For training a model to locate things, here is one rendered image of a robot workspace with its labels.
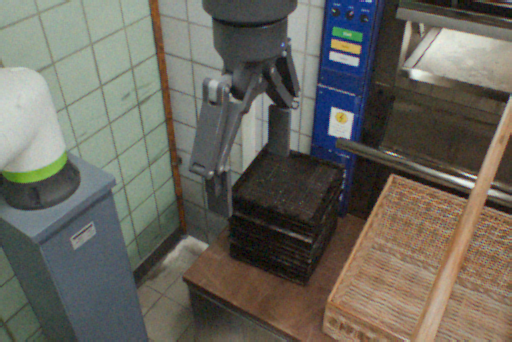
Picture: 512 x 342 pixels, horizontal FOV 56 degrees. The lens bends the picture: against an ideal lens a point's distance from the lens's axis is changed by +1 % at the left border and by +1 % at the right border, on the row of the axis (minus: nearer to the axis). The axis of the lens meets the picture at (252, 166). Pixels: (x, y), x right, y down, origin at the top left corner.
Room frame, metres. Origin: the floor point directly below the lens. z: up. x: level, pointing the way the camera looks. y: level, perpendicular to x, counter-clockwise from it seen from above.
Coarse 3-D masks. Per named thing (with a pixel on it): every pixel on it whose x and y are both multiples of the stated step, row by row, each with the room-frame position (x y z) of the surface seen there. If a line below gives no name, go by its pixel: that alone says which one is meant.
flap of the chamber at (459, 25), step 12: (420, 0) 1.26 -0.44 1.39; (408, 12) 1.10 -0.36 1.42; (420, 12) 1.09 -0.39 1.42; (480, 12) 1.17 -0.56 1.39; (432, 24) 1.07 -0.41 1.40; (444, 24) 1.05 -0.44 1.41; (456, 24) 1.04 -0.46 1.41; (468, 24) 1.03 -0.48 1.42; (480, 24) 1.02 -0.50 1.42; (492, 36) 1.00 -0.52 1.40; (504, 36) 0.99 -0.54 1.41
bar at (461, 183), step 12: (336, 144) 0.93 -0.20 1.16; (348, 144) 0.92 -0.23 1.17; (360, 144) 0.91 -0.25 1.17; (372, 156) 0.88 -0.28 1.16; (384, 156) 0.87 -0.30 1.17; (396, 156) 0.87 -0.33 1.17; (408, 168) 0.84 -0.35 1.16; (420, 168) 0.83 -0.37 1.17; (432, 168) 0.82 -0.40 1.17; (432, 180) 0.81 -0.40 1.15; (444, 180) 0.80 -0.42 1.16; (456, 180) 0.79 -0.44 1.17; (468, 180) 0.78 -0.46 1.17; (468, 192) 0.77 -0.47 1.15; (492, 192) 0.75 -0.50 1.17; (504, 192) 0.75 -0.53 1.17; (504, 204) 0.73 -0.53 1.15
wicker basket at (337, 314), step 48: (384, 192) 1.12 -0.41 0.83; (432, 192) 1.11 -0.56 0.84; (384, 240) 1.10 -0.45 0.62; (432, 240) 1.05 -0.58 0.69; (480, 240) 0.99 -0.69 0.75; (336, 288) 0.82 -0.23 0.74; (384, 288) 0.93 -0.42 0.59; (480, 288) 0.93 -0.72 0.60; (336, 336) 0.76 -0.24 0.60; (384, 336) 0.70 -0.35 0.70; (480, 336) 0.77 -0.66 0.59
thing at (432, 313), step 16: (496, 144) 0.87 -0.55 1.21; (496, 160) 0.81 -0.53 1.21; (480, 176) 0.76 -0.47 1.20; (480, 192) 0.71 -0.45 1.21; (464, 208) 0.68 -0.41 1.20; (480, 208) 0.67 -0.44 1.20; (464, 224) 0.62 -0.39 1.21; (464, 240) 0.59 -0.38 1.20; (448, 256) 0.55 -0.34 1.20; (448, 272) 0.51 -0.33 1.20; (432, 288) 0.49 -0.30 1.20; (448, 288) 0.48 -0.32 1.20; (432, 304) 0.45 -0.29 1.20; (432, 320) 0.42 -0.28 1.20; (416, 336) 0.40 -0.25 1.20; (432, 336) 0.40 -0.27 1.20
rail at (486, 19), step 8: (400, 0) 1.12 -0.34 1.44; (408, 0) 1.11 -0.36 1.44; (408, 8) 1.10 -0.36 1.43; (416, 8) 1.09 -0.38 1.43; (424, 8) 1.09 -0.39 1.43; (432, 8) 1.08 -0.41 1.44; (440, 8) 1.07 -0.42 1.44; (448, 8) 1.06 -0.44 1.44; (456, 8) 1.06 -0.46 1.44; (448, 16) 1.06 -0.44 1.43; (456, 16) 1.05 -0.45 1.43; (464, 16) 1.04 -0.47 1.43; (472, 16) 1.03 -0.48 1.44; (480, 16) 1.02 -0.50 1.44; (488, 16) 1.02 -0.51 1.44; (496, 16) 1.02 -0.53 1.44; (488, 24) 1.01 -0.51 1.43; (496, 24) 1.00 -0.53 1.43; (504, 24) 1.00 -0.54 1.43
